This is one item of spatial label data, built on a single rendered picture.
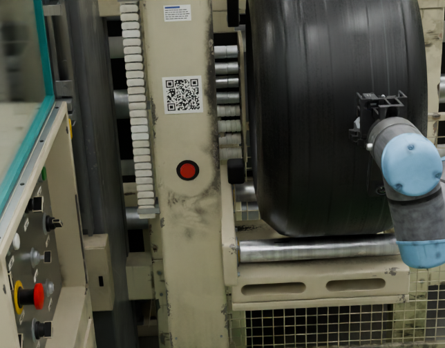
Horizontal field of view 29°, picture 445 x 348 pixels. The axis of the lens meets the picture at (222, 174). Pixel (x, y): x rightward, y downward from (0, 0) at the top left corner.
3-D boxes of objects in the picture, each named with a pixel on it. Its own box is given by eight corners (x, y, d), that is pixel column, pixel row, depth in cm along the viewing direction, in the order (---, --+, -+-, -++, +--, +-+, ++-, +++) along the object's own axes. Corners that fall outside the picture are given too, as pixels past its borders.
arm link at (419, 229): (468, 237, 127) (455, 167, 124) (448, 273, 118) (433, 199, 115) (417, 238, 131) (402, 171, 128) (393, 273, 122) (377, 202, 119)
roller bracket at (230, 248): (224, 288, 172) (222, 245, 168) (220, 201, 208) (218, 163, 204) (240, 287, 172) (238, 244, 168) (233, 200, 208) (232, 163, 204)
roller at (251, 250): (234, 253, 172) (233, 235, 175) (235, 267, 175) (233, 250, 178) (410, 244, 172) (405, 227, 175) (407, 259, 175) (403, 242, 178)
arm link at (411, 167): (394, 210, 115) (380, 150, 112) (378, 185, 125) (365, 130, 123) (452, 195, 114) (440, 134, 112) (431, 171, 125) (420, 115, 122)
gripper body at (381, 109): (401, 89, 138) (419, 105, 126) (400, 141, 140) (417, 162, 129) (353, 91, 138) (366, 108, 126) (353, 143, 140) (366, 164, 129)
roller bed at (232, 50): (168, 166, 216) (159, 50, 204) (170, 144, 229) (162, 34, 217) (247, 162, 216) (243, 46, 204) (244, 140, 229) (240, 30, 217)
